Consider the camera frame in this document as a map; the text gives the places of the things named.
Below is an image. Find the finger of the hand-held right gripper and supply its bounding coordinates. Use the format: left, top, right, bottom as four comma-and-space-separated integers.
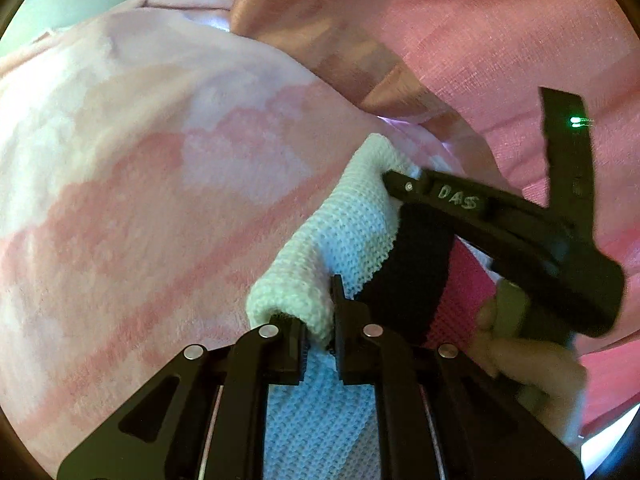
382, 169, 562, 277

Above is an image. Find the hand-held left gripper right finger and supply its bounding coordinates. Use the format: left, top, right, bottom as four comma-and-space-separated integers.
331, 275, 586, 480

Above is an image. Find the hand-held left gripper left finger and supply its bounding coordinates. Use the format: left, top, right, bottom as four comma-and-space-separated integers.
56, 317, 307, 480

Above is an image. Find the white knit sweater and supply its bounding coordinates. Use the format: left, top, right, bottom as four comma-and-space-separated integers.
247, 132, 497, 480

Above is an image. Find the person's right hand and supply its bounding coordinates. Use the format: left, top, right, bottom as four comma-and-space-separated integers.
474, 296, 589, 443

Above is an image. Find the pink curtain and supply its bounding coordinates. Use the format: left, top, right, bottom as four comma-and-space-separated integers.
230, 0, 640, 441

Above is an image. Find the pink patterned plush blanket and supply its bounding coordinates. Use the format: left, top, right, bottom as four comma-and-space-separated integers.
0, 0, 501, 471

